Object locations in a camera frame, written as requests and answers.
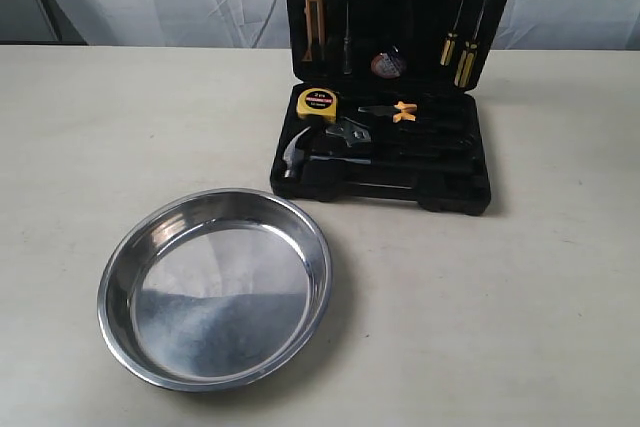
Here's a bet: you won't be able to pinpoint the adjustable wrench black handle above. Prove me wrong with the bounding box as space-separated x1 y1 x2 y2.
325 118 474 152

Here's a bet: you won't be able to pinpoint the black plastic tool case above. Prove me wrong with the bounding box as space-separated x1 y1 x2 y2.
270 0 506 215

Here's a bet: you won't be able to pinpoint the steel claw hammer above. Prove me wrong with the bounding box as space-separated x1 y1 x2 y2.
282 127 475 178

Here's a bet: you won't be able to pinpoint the yellow tape measure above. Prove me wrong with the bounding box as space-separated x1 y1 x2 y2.
296 88 338 124

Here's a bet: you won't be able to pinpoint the small precision screwdriver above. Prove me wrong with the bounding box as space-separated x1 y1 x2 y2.
342 2 353 76

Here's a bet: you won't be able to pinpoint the electrical tape roll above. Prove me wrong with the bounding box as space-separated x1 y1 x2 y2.
370 52 406 79

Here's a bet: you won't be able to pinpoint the round stainless steel tray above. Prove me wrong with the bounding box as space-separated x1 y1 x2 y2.
97 189 333 393

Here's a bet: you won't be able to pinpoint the yellow utility knife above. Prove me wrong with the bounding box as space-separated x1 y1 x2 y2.
302 0 326 62

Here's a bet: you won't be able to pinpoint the yellow black screwdriver left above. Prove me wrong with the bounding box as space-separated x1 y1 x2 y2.
440 0 466 67

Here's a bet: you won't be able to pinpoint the yellow black screwdriver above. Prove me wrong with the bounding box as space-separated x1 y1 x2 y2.
454 0 487 88
440 0 466 67

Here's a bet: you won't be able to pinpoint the yellow black screwdriver right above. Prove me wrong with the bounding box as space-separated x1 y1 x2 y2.
454 0 487 88

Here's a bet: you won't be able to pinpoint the white backdrop cloth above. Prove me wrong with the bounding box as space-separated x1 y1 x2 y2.
55 0 639 50

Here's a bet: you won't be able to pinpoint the yellow handled pliers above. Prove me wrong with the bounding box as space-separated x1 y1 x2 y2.
358 101 418 123

